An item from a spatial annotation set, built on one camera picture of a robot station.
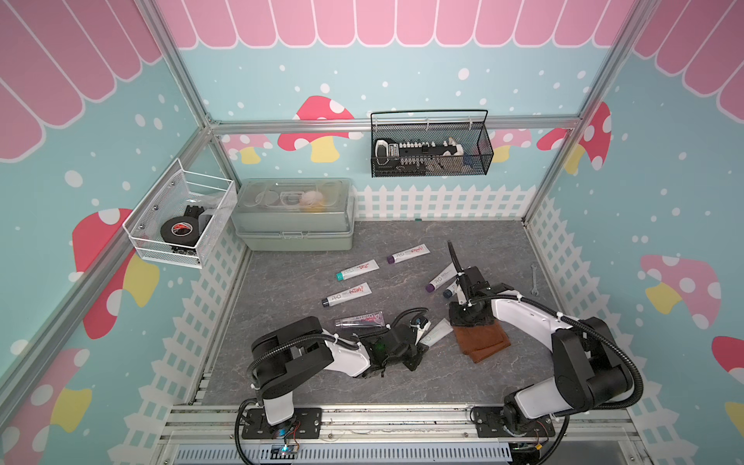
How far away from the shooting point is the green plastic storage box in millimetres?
1007

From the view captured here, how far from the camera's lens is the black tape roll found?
0.69m

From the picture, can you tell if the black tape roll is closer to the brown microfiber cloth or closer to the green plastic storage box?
the green plastic storage box
